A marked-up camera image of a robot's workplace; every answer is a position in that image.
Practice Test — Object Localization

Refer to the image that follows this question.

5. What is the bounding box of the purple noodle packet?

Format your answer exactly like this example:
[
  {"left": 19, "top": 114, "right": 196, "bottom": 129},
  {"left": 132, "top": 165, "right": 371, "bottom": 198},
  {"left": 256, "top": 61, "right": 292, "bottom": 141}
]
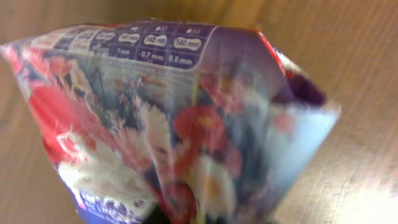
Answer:
[{"left": 1, "top": 20, "right": 341, "bottom": 223}]

